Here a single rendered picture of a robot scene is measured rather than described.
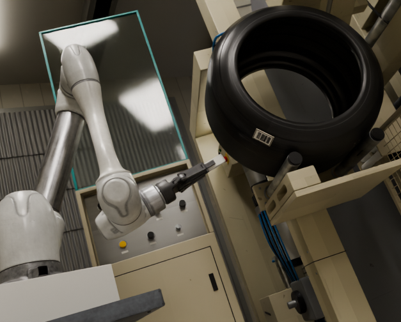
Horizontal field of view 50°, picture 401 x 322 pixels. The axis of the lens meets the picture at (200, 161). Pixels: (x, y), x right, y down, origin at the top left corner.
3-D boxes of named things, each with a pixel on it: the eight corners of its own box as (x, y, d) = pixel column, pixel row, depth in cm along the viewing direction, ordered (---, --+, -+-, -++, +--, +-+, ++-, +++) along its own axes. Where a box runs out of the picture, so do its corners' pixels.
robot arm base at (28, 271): (2, 285, 96) (0, 260, 98) (-11, 305, 113) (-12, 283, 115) (82, 272, 107) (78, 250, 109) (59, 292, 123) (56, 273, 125)
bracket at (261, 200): (260, 211, 159) (251, 188, 163) (355, 181, 166) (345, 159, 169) (262, 209, 156) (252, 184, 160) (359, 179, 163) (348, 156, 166)
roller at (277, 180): (263, 191, 160) (272, 185, 161) (271, 201, 159) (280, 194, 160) (284, 156, 127) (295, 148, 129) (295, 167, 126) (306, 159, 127)
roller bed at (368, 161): (361, 174, 181) (332, 114, 191) (392, 164, 183) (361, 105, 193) (382, 156, 162) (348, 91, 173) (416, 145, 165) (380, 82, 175)
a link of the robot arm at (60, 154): (-9, 267, 120) (1, 282, 139) (50, 276, 123) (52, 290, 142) (61, 59, 157) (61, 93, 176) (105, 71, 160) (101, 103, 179)
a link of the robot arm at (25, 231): (-8, 269, 103) (-15, 186, 112) (2, 283, 119) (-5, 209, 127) (61, 255, 109) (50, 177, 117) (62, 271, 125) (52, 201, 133)
